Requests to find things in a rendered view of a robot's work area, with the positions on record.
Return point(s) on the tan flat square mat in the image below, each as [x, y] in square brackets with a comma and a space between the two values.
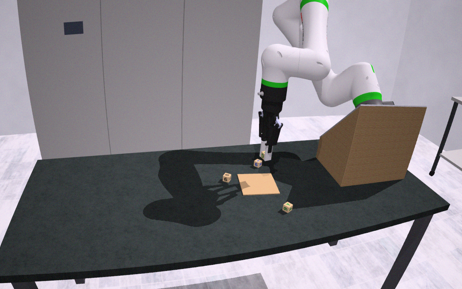
[257, 184]

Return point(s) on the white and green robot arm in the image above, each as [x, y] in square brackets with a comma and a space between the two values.
[304, 24]

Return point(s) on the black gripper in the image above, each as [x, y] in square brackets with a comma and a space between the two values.
[269, 127]

